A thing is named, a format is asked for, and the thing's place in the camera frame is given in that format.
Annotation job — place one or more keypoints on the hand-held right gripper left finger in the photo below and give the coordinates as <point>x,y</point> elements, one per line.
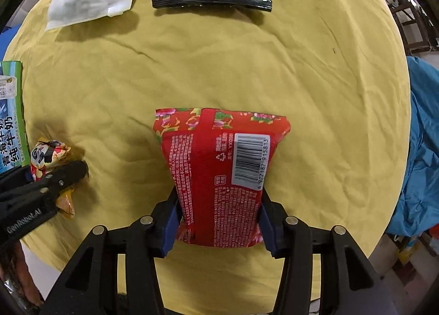
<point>169,229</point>

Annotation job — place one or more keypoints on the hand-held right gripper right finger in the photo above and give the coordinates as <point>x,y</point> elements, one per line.
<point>269,229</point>

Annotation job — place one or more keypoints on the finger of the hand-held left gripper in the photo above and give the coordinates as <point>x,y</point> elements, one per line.
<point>61,177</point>

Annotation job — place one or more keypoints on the small panda candy packet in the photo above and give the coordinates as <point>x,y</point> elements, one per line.
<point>51,157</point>

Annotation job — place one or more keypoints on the red floral snack packet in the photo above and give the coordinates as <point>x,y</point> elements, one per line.
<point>219,177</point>

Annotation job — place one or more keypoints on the green milk carton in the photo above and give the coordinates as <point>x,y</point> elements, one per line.
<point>12,112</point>

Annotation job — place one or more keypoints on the yellow tablecloth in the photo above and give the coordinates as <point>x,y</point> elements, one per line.
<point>240,71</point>

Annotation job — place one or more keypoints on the blue cloth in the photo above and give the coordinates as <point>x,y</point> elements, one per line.
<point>420,150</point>

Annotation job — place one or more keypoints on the wooden chair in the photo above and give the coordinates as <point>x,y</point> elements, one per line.
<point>410,23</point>

